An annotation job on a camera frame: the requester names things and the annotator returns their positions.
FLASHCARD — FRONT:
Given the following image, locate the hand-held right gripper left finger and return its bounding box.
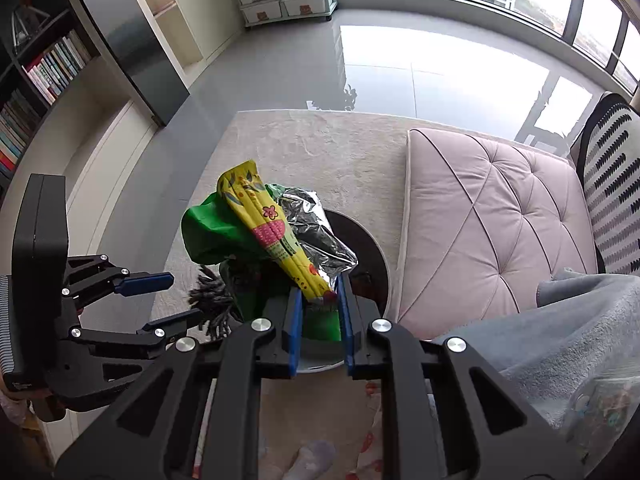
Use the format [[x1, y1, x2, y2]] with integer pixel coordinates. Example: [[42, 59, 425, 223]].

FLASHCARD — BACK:
[[55, 290, 306, 480]]

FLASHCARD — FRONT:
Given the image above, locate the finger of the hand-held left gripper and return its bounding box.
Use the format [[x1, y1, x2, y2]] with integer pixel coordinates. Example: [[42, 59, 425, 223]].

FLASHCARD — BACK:
[[50, 307, 203, 406], [60, 254, 176, 311]]

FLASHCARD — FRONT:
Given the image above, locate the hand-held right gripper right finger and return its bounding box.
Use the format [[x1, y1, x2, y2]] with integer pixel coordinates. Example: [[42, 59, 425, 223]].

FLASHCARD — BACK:
[[335, 274, 586, 480]]

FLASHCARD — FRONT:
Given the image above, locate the round black trash bin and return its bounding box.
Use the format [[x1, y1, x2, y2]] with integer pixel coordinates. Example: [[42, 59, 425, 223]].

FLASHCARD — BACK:
[[220, 210, 393, 376]]

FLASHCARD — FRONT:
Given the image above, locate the green and yellow snack bag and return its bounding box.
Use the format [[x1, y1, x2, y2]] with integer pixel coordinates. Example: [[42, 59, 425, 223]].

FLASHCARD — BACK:
[[181, 159, 358, 343]]

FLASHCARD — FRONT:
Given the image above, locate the row of books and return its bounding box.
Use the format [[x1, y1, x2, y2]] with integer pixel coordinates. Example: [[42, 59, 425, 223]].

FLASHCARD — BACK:
[[22, 30, 93, 106], [0, 87, 41, 181]]

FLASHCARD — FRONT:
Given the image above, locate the white sock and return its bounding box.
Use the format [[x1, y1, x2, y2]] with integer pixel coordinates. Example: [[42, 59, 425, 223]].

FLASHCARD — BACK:
[[280, 440, 338, 480]]

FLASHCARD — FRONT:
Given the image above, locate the white cloth with red print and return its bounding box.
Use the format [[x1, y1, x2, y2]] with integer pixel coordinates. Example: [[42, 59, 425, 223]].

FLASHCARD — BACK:
[[350, 380, 386, 480]]

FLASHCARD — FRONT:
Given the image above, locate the pink tufted cushion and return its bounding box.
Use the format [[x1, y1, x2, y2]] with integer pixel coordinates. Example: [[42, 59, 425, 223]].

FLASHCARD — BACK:
[[387, 127, 598, 341]]

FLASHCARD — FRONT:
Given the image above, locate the beige carpet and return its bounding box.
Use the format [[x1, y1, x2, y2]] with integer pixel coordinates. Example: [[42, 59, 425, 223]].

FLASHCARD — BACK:
[[150, 110, 566, 480]]

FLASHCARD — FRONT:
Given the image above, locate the dark grey cabinet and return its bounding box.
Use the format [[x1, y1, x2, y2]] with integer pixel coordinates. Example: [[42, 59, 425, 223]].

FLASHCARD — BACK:
[[67, 0, 191, 127]]

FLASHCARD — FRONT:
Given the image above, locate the glass ornament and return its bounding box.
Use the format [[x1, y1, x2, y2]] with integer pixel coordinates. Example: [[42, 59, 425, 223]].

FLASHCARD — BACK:
[[12, 0, 51, 56]]

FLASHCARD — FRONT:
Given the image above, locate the dark bookshelf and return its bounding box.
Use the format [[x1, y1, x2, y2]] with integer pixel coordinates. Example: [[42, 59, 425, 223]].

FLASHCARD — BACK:
[[0, 0, 126, 201]]

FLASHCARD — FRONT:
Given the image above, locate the grey blanket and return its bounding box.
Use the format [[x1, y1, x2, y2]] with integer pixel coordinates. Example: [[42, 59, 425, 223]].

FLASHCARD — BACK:
[[430, 267, 640, 461]]

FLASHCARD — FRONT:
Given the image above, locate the cream open shelf unit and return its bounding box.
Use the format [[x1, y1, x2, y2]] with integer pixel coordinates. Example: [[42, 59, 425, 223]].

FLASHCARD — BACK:
[[117, 0, 246, 81]]

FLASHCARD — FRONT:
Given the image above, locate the white cushion with black dashes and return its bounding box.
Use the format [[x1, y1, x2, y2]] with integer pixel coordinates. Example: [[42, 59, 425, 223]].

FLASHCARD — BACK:
[[575, 91, 640, 276]]

